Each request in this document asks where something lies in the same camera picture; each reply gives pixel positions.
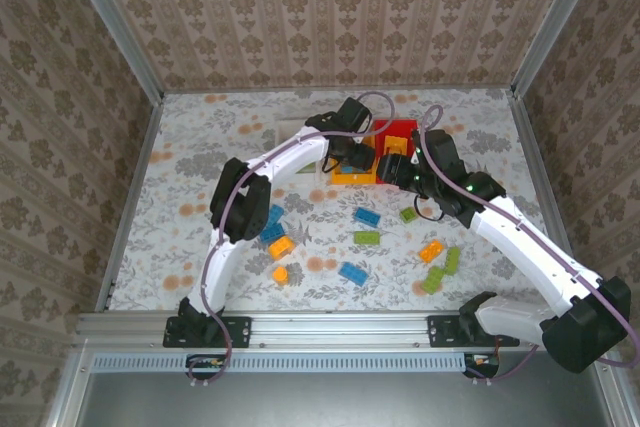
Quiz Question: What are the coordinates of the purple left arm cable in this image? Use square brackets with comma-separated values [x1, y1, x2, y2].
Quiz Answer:
[187, 90, 397, 391]

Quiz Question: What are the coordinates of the thin black left wrist cable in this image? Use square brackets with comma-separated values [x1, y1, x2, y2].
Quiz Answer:
[321, 152, 347, 176]

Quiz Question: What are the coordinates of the aluminium frame post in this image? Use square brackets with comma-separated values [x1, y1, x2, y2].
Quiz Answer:
[509, 0, 610, 98]
[58, 0, 165, 106]

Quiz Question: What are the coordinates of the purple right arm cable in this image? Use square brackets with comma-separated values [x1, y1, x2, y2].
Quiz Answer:
[421, 105, 640, 388]

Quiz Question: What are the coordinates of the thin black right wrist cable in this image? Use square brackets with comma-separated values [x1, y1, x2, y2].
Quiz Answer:
[413, 195, 446, 222]

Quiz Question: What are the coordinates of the aluminium side rail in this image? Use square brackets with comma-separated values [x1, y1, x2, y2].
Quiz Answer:
[94, 94, 165, 312]
[507, 90, 574, 258]

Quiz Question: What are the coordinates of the grey metal panel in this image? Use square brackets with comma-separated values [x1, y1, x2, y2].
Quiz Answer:
[44, 371, 626, 427]

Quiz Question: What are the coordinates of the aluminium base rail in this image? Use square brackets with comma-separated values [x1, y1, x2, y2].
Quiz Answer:
[74, 311, 541, 348]

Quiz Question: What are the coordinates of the yellow plastic bin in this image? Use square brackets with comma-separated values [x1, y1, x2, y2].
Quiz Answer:
[330, 134, 377, 186]

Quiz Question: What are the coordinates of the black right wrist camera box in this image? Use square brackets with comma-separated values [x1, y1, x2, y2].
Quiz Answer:
[410, 128, 461, 174]

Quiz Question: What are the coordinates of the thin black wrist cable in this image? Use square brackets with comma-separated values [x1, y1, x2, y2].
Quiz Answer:
[321, 152, 347, 176]
[413, 195, 446, 222]

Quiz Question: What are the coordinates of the grey slotted cable duct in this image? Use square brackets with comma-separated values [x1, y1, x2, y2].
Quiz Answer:
[92, 352, 469, 374]

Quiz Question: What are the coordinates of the clear white plastic bin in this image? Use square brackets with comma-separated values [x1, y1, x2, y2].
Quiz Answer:
[276, 119, 321, 184]

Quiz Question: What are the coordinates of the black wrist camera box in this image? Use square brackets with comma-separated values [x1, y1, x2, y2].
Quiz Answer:
[335, 96, 375, 132]
[410, 128, 461, 174]

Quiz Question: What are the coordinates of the orange lego brick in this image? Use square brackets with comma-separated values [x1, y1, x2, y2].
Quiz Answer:
[418, 239, 446, 264]
[267, 235, 297, 261]

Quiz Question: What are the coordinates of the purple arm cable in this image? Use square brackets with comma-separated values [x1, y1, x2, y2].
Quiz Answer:
[421, 105, 640, 388]
[187, 90, 397, 391]

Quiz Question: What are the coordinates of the red plastic bin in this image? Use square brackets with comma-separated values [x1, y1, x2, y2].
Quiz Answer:
[372, 118, 421, 188]

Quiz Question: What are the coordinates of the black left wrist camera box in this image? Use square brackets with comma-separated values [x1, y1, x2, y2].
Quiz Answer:
[335, 96, 375, 132]

